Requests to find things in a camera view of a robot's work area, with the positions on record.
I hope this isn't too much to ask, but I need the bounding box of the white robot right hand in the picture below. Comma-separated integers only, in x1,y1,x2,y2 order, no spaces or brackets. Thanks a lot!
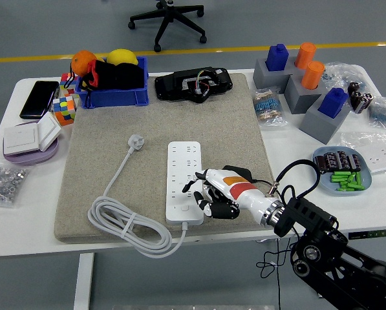
182,167,276,221

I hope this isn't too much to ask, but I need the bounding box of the black plug adapter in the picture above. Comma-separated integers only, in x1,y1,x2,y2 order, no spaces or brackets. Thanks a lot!
223,165,254,183

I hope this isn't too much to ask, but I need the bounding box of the white power strip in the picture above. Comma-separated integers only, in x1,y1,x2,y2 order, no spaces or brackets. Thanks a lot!
166,141,205,226

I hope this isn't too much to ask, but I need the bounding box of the grey-brown mat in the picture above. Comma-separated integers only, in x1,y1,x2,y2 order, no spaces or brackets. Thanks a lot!
53,72,283,245

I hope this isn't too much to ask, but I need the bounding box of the light blue plate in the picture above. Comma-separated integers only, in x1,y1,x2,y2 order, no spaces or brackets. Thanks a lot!
311,146,374,197

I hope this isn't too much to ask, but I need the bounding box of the bag of striped resistors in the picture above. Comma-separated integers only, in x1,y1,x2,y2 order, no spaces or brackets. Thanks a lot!
252,87,289,127

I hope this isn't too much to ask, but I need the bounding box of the pile of green batteries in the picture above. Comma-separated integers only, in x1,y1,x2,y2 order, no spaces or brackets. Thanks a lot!
330,170,364,192

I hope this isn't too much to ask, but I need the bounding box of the wide grey peg block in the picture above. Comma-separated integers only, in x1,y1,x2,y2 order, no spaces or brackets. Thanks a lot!
252,56,306,95

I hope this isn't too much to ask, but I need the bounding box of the blue peg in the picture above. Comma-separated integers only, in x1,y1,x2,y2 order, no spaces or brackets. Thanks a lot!
265,43,290,72
317,87,350,119

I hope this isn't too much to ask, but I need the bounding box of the black open electronic device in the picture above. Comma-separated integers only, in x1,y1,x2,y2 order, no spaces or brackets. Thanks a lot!
154,67,234,104

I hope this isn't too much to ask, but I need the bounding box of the clear plastic socket bag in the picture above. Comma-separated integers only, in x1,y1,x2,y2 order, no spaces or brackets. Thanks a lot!
339,130,386,175

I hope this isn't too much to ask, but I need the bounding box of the orange peg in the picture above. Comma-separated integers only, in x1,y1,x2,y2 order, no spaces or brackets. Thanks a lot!
301,61,326,90
294,42,317,70

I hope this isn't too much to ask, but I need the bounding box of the black table control panel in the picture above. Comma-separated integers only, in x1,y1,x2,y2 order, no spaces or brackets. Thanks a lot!
347,228,386,240

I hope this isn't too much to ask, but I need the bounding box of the black capacitor bundle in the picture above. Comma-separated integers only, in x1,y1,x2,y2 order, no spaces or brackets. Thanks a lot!
347,81,374,114

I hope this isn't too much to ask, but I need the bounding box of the clear plastic parts bag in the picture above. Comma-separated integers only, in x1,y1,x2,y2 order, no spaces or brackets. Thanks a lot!
321,62,374,98

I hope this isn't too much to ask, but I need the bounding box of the blue plastic bin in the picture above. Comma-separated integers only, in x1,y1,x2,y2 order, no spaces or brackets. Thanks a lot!
74,56,150,109

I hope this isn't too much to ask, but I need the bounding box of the bag of blue resistors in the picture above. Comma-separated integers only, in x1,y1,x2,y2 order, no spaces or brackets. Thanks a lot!
367,96,386,130

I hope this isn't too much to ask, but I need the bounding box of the yellow lemon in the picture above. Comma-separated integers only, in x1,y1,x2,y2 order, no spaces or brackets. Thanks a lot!
106,48,139,67

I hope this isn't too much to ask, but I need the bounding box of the white table leg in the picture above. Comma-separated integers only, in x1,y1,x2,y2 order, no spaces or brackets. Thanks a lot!
73,253,95,310

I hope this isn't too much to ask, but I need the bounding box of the black office chair base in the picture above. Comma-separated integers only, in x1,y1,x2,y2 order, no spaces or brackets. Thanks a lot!
127,0,208,53

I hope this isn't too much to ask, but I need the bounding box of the colourful puzzle cube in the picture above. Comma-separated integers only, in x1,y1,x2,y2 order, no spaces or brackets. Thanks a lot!
51,96,77,127
59,72,80,98

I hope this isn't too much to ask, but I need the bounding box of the orange fruit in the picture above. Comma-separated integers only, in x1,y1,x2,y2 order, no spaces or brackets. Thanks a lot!
70,50,98,78

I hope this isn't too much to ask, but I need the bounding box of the purple plate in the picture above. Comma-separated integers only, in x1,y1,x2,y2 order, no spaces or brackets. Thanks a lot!
2,121,60,167

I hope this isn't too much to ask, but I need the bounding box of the black smartphone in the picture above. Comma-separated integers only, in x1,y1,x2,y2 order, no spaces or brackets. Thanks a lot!
19,80,60,119

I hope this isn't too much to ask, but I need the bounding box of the bag of metal nuts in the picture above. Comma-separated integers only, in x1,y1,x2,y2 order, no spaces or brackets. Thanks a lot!
0,161,30,208

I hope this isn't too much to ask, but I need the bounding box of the white power strip cord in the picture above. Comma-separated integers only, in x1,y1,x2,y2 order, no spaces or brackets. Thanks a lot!
87,134,189,259

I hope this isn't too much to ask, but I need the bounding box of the white wall socket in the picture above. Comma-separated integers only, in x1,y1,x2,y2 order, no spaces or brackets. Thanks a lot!
362,144,386,174

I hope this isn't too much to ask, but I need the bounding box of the small white wall switch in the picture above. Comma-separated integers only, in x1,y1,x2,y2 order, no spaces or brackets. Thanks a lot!
36,112,62,152

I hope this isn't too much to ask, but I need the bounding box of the large white wall switch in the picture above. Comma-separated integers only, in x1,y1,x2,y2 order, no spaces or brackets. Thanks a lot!
3,122,40,156

